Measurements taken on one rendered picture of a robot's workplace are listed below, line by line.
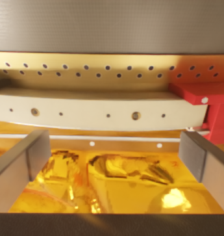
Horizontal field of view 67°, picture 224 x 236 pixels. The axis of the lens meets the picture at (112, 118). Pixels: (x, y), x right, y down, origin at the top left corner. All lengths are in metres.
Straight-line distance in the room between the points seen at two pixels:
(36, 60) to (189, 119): 0.25
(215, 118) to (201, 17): 0.14
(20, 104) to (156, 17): 0.23
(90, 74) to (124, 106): 0.07
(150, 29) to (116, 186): 0.34
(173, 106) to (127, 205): 0.30
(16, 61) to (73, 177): 0.27
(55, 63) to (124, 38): 0.11
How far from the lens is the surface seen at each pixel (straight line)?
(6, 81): 0.36
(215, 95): 0.27
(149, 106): 0.25
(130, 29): 0.24
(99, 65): 0.26
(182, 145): 0.17
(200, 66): 0.30
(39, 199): 0.54
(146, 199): 0.46
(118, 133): 0.38
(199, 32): 0.27
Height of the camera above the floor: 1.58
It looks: 26 degrees up
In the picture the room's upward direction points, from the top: 179 degrees counter-clockwise
